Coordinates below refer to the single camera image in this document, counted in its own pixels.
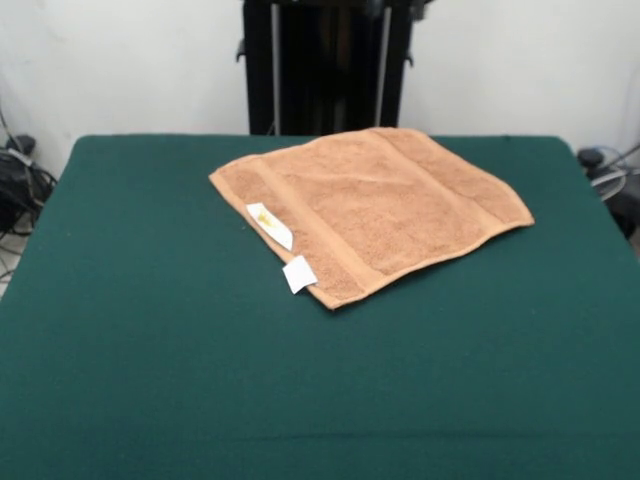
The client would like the tan terry towel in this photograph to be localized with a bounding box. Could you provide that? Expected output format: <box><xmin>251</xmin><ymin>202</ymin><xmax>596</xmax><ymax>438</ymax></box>
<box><xmin>208</xmin><ymin>126</ymin><xmax>536</xmax><ymax>311</ymax></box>

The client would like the dark green table cloth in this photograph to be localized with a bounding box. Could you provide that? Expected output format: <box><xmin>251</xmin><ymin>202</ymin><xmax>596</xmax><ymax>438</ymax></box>
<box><xmin>0</xmin><ymin>133</ymin><xmax>640</xmax><ymax>480</ymax></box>

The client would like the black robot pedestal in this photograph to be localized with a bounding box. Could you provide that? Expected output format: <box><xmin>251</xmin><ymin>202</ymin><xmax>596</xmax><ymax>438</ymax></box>
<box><xmin>234</xmin><ymin>0</ymin><xmax>431</xmax><ymax>137</ymax></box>

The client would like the black device with cables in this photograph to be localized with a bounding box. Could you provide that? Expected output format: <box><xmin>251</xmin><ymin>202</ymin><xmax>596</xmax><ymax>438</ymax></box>
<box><xmin>577</xmin><ymin>147</ymin><xmax>640</xmax><ymax>239</ymax></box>

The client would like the black cable bundle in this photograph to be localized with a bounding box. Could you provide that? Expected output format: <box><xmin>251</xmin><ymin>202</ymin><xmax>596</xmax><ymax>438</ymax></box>
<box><xmin>0</xmin><ymin>133</ymin><xmax>59</xmax><ymax>241</ymax></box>

